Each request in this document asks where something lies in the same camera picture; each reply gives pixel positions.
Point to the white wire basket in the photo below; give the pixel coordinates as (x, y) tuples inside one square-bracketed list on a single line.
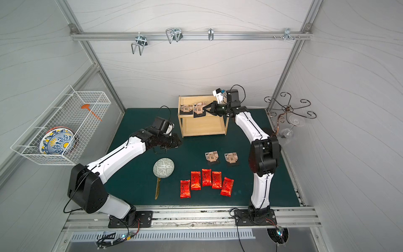
[(65, 111)]

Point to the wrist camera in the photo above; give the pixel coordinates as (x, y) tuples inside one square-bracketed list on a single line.
[(220, 96), (163, 126)]

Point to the blue yellow patterned plate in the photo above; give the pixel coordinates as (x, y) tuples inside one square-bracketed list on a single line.
[(57, 141)]

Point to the orange spatula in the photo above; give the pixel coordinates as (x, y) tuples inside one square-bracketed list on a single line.
[(87, 107)]

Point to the metal double hook left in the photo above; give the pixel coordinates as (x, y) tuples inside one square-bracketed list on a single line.
[(139, 44)]

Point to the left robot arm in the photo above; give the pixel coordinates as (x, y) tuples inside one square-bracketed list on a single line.
[(87, 182)]

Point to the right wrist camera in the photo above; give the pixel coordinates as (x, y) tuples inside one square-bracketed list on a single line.
[(220, 96)]

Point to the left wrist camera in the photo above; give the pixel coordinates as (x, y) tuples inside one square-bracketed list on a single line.
[(163, 126)]

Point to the copper glass holder stand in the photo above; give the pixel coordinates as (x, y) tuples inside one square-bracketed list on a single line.
[(283, 113)]

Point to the clear wine glass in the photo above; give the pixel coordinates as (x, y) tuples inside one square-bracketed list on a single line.
[(286, 134)]

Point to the wooden two-tier shelf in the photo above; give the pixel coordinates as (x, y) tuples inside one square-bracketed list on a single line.
[(207, 125)]

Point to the metal hook right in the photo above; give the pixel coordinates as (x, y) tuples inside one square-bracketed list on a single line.
[(287, 36)]

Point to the floral tea bag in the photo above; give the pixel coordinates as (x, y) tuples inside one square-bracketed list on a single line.
[(186, 109), (231, 159), (198, 110), (212, 157)]

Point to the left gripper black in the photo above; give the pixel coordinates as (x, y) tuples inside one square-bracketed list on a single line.
[(173, 140)]

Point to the metal rail bar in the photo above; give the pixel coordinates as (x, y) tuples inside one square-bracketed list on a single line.
[(188, 36)]

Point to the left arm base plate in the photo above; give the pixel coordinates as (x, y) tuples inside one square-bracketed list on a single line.
[(142, 219)]

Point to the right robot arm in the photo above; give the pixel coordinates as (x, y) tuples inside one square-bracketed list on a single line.
[(264, 155)]

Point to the green patterned hand fan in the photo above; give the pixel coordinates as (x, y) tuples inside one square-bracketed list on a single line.
[(163, 168)]

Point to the small metal hook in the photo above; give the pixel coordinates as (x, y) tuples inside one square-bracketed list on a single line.
[(210, 34)]

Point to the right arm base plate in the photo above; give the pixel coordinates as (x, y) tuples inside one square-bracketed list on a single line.
[(248, 217)]

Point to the green table mat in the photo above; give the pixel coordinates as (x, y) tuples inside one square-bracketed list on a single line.
[(136, 182)]

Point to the metal double hook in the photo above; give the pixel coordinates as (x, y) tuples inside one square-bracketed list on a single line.
[(174, 34), (139, 44)]

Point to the metal double hook middle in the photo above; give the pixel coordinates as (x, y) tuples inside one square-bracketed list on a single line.
[(174, 34)]

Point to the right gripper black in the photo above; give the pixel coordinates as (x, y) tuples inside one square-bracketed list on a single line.
[(214, 107)]

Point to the red tea bag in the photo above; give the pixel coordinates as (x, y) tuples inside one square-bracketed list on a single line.
[(195, 181), (216, 180), (227, 187), (206, 177), (185, 189)]

